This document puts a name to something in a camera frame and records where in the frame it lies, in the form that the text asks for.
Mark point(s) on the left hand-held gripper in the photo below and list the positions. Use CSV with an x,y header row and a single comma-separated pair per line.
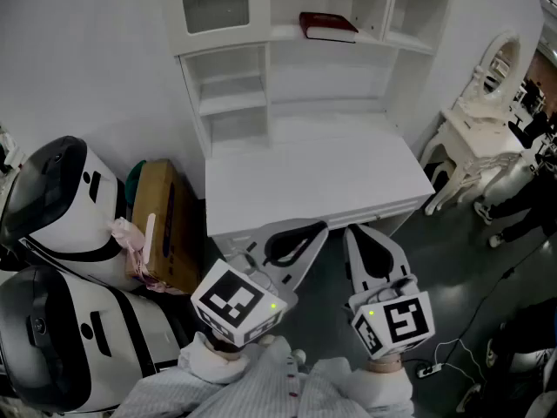
x,y
235,298

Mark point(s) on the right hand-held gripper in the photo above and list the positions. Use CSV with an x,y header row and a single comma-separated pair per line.
x,y
400,320

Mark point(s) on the dark red hardcover book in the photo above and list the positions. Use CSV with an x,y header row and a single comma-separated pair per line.
x,y
326,22

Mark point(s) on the person's left forearm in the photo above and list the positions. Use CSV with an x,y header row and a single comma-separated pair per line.
x,y
209,366

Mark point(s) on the person's right forearm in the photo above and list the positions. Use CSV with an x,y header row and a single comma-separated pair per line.
x,y
383,390

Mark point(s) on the white desk with shelf hutch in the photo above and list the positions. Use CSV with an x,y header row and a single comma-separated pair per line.
x,y
313,177

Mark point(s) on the white power strip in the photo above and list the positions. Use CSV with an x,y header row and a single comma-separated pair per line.
x,y
430,369

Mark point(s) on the brown cardboard box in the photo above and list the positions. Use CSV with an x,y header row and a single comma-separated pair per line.
x,y
165,216

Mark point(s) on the pink flat stick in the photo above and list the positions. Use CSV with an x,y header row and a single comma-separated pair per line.
x,y
151,237

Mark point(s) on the person's white striped shirt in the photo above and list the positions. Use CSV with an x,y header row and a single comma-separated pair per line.
x,y
261,390

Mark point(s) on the white ornate dressing table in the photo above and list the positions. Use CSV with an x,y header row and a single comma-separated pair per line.
x,y
474,142

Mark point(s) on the pink fabric bundle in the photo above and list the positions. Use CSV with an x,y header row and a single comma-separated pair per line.
x,y
126,235

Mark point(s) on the dark green round object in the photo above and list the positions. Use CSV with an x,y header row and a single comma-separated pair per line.
x,y
132,181

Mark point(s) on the black office chair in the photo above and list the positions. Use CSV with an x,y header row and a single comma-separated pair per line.
x,y
528,129

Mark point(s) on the white black service robot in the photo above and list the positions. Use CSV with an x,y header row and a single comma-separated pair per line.
x,y
87,355
65,216

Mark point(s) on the white oval mirror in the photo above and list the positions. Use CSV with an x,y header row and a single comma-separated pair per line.
x,y
500,68

